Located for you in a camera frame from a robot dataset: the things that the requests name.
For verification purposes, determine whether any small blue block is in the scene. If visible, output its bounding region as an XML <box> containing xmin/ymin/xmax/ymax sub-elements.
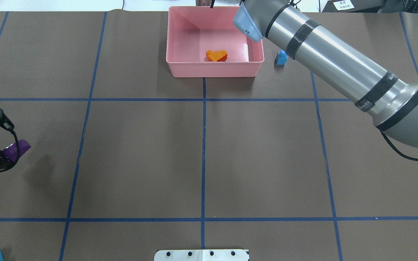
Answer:
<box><xmin>274</xmin><ymin>50</ymin><xmax>288</xmax><ymax>66</ymax></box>

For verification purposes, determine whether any pink plastic box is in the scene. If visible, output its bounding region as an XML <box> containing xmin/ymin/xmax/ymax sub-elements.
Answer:
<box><xmin>166</xmin><ymin>6</ymin><xmax>265</xmax><ymax>78</ymax></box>

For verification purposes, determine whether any orange block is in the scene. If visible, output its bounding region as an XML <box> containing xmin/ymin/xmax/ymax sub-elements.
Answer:
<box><xmin>206</xmin><ymin>50</ymin><xmax>228</xmax><ymax>62</ymax></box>

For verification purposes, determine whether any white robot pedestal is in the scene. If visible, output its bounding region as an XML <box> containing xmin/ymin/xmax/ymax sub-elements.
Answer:
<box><xmin>154</xmin><ymin>248</ymin><xmax>250</xmax><ymax>261</ymax></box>

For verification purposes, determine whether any purple block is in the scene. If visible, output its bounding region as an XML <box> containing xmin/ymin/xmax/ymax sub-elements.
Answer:
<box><xmin>2</xmin><ymin>139</ymin><xmax>31</xmax><ymax>162</ymax></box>

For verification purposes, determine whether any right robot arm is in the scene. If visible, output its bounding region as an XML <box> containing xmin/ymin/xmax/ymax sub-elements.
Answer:
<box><xmin>233</xmin><ymin>0</ymin><xmax>418</xmax><ymax>148</ymax></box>

